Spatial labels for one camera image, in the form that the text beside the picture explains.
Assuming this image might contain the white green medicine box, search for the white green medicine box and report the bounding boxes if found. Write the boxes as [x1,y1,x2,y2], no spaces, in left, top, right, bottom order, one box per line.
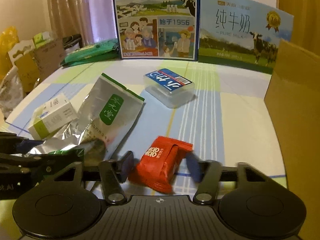
[28,93,77,140]

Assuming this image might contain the red snack packet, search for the red snack packet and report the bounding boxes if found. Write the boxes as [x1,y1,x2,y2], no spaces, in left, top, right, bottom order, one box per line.
[129,136,193,194]

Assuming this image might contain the silver green foil pouch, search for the silver green foil pouch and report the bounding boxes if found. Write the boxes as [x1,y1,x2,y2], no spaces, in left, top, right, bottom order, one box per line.
[29,74,144,166]

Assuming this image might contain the crumpled silver bag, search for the crumpled silver bag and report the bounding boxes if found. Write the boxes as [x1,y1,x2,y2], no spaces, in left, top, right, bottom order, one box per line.
[0,66,24,119]

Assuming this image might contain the checked tablecloth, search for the checked tablecloth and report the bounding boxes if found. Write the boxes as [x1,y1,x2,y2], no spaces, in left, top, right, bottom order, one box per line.
[1,60,287,186]

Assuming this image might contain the cardboard boxes beside table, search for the cardboard boxes beside table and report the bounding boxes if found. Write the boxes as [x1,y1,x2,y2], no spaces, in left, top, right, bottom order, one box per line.
[8,38,66,93]

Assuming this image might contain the brown cardboard box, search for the brown cardboard box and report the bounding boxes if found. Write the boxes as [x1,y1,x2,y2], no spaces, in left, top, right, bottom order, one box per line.
[264,40,320,239]

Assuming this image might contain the yellow plastic bag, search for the yellow plastic bag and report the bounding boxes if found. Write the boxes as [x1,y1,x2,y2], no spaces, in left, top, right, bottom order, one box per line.
[0,26,20,81]

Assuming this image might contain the clear box with blue label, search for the clear box with blue label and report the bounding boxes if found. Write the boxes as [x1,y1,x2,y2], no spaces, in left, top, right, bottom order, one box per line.
[143,68,195,109]

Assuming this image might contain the green wet wipes pack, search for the green wet wipes pack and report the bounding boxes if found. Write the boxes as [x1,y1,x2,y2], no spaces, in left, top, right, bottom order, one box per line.
[60,38,119,67]

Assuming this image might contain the light blue milk carton box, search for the light blue milk carton box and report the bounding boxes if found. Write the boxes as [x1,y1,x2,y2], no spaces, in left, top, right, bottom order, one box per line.
[198,0,294,74]

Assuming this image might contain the dark blue milk carton box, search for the dark blue milk carton box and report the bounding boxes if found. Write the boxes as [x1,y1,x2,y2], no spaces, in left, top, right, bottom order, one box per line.
[113,0,200,61]

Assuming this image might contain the brown wooden door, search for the brown wooden door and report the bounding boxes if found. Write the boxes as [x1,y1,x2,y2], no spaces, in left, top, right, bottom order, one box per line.
[277,0,319,55]

